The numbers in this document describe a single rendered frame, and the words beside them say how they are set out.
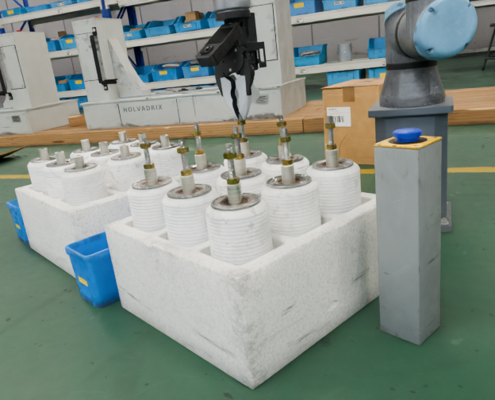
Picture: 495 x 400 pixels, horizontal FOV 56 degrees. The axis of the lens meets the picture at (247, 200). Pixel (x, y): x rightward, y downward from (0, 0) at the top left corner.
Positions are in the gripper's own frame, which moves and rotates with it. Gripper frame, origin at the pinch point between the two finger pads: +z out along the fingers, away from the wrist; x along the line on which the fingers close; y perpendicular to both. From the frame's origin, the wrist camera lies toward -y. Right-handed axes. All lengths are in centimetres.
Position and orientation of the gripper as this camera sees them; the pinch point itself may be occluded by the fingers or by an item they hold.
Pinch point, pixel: (238, 113)
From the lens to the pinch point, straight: 100.3
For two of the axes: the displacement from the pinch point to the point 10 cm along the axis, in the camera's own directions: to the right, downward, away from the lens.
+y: 5.9, -3.1, 7.4
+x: -8.0, -0.9, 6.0
